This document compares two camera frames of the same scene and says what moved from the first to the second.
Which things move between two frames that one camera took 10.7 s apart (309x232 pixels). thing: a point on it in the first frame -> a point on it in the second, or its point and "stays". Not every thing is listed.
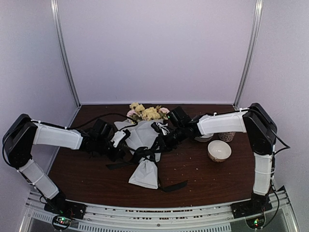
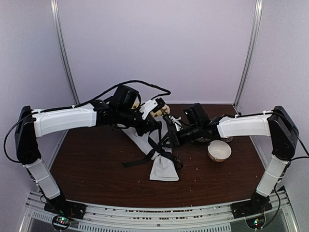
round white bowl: x=219 y=151 stays
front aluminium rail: x=277 y=218 stays
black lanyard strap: x=149 y=152 -> x=152 y=153
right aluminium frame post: x=258 y=21 stays
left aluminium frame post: x=57 y=27 stays
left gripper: x=117 y=153 -> x=148 y=124
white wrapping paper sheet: x=139 y=135 -> x=150 y=143
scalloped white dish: x=204 y=137 stays
